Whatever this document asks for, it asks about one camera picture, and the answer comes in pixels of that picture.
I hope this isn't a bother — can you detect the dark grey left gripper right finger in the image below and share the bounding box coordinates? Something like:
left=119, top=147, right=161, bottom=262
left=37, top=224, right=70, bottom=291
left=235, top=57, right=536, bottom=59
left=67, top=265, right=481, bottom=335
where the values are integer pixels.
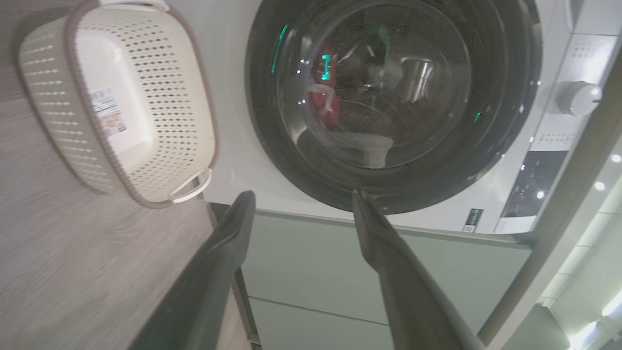
left=352, top=190, right=486, bottom=350

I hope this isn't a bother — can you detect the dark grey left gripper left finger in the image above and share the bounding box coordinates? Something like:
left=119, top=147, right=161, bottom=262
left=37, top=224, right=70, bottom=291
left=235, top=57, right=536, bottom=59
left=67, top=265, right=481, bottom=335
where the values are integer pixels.
left=127, top=191, right=257, bottom=350

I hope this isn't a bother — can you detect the round glass washing machine door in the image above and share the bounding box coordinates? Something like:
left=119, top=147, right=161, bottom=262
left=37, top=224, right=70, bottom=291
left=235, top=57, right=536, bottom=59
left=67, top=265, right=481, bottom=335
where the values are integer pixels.
left=244, top=0, right=542, bottom=215

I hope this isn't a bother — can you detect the pale green cabinet door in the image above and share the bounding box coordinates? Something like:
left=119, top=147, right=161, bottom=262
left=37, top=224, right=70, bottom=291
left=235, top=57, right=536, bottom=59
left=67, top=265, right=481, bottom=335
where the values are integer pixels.
left=248, top=297, right=395, bottom=350

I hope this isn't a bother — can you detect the white front-load washing machine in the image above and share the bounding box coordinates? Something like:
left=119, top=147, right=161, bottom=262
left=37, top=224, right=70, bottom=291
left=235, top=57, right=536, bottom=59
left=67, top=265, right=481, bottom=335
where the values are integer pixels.
left=168, top=0, right=622, bottom=235

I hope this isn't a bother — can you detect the dark washing machine control panel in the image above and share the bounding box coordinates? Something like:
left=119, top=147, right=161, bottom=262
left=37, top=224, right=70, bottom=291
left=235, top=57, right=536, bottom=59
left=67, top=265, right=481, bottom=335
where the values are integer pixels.
left=501, top=151, right=569, bottom=218

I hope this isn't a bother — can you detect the white printed label sticker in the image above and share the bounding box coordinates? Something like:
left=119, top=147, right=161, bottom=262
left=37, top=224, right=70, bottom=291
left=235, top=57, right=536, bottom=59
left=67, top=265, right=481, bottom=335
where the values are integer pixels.
left=89, top=87, right=128, bottom=138

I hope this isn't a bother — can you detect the cream perforated laundry basket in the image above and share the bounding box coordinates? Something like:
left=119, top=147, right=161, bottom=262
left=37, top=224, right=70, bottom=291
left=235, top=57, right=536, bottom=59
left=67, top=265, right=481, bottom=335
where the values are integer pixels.
left=17, top=0, right=219, bottom=210

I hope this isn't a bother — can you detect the stainless steel washing machine drum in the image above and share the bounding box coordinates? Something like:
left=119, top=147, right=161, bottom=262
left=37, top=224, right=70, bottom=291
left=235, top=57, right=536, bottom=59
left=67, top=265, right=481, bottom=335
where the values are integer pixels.
left=279, top=0, right=474, bottom=168

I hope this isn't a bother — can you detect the white control dial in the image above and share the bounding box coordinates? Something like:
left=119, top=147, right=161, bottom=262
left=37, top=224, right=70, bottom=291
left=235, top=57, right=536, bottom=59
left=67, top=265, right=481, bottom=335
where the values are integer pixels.
left=555, top=81, right=603, bottom=117

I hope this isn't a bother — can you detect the green cabinet right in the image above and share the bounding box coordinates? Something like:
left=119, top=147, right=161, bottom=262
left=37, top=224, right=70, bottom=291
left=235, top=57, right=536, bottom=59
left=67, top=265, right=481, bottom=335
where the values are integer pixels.
left=209, top=203, right=535, bottom=336

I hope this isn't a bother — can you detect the white detergent drawer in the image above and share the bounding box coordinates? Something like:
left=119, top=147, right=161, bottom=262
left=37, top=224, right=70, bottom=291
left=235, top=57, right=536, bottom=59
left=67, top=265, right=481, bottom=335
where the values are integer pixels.
left=566, top=0, right=622, bottom=35

